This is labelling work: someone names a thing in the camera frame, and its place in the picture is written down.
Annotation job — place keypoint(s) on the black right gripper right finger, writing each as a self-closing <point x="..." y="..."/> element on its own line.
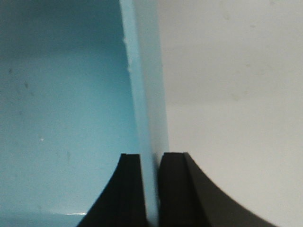
<point x="188" y="198"/>

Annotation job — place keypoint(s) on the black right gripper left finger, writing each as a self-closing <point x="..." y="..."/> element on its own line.
<point x="122" y="203"/>

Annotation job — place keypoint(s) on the light blue plastic box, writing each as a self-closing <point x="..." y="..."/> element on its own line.
<point x="80" y="84"/>

